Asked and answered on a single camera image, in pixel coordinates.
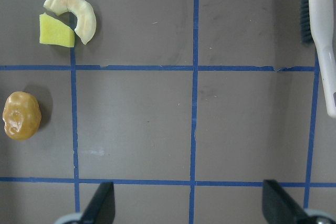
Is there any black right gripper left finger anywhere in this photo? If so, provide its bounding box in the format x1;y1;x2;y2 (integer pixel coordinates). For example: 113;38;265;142
79;182;116;223

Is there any pale curved peel piece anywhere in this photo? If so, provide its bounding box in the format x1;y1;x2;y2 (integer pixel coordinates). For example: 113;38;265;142
43;0;97;45

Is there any yellow-green sponge block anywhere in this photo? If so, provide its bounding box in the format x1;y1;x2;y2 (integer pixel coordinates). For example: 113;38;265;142
39;13;75;48

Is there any white hand brush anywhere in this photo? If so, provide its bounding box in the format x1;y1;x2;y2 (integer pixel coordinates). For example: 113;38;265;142
300;0;335;118

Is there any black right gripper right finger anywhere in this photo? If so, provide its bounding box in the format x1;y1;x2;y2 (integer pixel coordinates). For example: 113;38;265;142
262;179;309;224

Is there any golden brown bread roll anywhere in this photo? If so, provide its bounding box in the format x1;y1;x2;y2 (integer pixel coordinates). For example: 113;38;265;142
3;91;41;141

